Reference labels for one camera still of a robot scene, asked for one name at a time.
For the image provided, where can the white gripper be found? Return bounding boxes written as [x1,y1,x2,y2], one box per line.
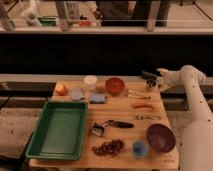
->
[141,68,177,92]

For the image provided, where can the orange carrot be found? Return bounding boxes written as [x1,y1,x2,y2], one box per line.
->
[131,103,154,109]

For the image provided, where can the orange fruit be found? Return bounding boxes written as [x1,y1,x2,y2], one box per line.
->
[55,83,67,96]

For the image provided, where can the small blue cup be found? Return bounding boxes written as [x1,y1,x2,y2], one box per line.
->
[132,140,148,159]

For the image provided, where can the green object in background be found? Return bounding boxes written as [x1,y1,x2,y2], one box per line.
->
[38,17,56,26]

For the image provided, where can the light blue cloth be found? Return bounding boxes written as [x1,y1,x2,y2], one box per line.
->
[69,88,84,101]

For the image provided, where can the white cup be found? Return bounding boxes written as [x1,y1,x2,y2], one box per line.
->
[84,75,97,90]

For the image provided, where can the metal tongs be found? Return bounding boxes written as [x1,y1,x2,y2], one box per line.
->
[127,89,150,99]

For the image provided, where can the red-orange bowl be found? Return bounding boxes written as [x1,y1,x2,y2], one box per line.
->
[105,77,125,95]

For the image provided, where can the blue sponge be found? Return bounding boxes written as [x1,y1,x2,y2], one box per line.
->
[89,93,106,104]

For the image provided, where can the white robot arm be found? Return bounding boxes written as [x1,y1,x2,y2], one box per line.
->
[142,65,213,171]

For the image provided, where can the person in background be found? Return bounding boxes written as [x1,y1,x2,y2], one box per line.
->
[97,0,146,21]

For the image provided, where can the metal cup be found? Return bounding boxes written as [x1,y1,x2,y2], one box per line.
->
[145,80,156,92]

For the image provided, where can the purple bowl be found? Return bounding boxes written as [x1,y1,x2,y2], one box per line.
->
[146,123,176,153]

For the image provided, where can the small metal clip tool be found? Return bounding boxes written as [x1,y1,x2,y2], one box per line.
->
[90,123,105,137]

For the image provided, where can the bunch of dark grapes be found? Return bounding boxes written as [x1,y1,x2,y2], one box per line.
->
[92,139,125,157]

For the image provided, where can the wooden table board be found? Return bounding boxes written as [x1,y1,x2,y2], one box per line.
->
[29,89,179,170]

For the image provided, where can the black handled peeler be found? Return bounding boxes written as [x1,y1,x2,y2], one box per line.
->
[105,120,134,128]

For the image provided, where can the silver fork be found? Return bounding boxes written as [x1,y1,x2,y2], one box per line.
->
[136,116,161,120]

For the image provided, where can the green plastic tray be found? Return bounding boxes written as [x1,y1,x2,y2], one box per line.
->
[26,101,88,161]

